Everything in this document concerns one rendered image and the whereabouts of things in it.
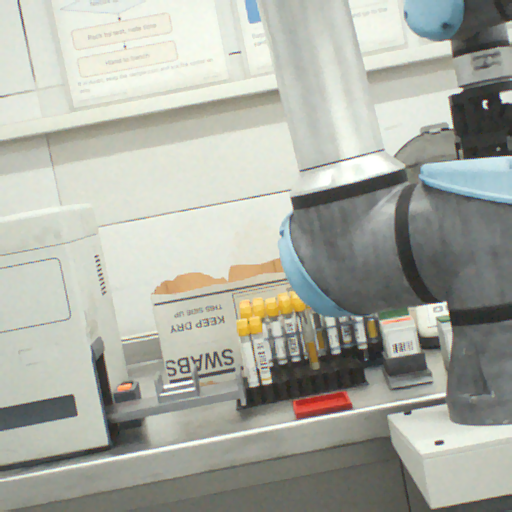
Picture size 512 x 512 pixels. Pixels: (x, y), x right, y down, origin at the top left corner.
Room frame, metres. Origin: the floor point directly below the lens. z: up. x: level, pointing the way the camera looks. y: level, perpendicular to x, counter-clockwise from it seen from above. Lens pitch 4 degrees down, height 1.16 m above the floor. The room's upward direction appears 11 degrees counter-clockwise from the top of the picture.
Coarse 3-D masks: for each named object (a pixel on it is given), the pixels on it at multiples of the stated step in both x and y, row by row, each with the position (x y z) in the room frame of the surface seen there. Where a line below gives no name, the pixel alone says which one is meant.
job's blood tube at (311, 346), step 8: (304, 312) 1.35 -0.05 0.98; (304, 320) 1.35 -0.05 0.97; (304, 328) 1.35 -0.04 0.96; (312, 328) 1.35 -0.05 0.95; (304, 336) 1.36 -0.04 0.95; (312, 336) 1.35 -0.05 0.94; (312, 344) 1.35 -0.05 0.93; (312, 352) 1.35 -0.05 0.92; (312, 360) 1.35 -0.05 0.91; (312, 368) 1.35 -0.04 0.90; (320, 368) 1.35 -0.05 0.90
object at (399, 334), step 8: (384, 320) 1.31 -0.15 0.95; (392, 320) 1.31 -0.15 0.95; (400, 320) 1.30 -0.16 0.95; (408, 320) 1.28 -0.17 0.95; (384, 328) 1.28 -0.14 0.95; (392, 328) 1.28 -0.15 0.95; (400, 328) 1.28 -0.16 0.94; (408, 328) 1.27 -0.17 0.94; (384, 336) 1.28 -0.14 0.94; (392, 336) 1.28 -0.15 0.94; (400, 336) 1.28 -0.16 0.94; (408, 336) 1.27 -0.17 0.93; (416, 336) 1.27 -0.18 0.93; (384, 344) 1.31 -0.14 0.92; (392, 344) 1.28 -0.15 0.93; (400, 344) 1.28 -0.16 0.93; (408, 344) 1.27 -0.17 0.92; (416, 344) 1.27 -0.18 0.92; (392, 352) 1.28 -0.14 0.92; (400, 352) 1.28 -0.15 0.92; (408, 352) 1.27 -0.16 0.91; (416, 352) 1.27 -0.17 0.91
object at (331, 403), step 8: (344, 392) 1.25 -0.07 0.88; (296, 400) 1.26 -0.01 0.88; (304, 400) 1.26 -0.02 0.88; (312, 400) 1.26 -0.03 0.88; (320, 400) 1.26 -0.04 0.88; (328, 400) 1.25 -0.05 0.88; (336, 400) 1.25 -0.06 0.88; (344, 400) 1.24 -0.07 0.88; (296, 408) 1.22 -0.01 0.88; (304, 408) 1.24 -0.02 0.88; (312, 408) 1.22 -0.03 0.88; (320, 408) 1.20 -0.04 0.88; (328, 408) 1.20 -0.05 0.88; (336, 408) 1.20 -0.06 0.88; (344, 408) 1.20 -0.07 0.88; (352, 408) 1.20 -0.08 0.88; (296, 416) 1.20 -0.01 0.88; (304, 416) 1.20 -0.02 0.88; (312, 416) 1.20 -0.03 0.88
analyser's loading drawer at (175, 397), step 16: (240, 368) 1.27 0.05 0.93; (160, 384) 1.27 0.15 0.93; (176, 384) 1.29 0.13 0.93; (192, 384) 1.29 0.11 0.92; (224, 384) 1.29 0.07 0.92; (240, 384) 1.24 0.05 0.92; (144, 400) 1.28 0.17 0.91; (160, 400) 1.24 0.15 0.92; (176, 400) 1.24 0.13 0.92; (192, 400) 1.24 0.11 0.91; (208, 400) 1.24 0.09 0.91; (224, 400) 1.24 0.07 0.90; (240, 400) 1.24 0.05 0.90; (112, 416) 1.24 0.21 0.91; (128, 416) 1.24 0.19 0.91; (144, 416) 1.24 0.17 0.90
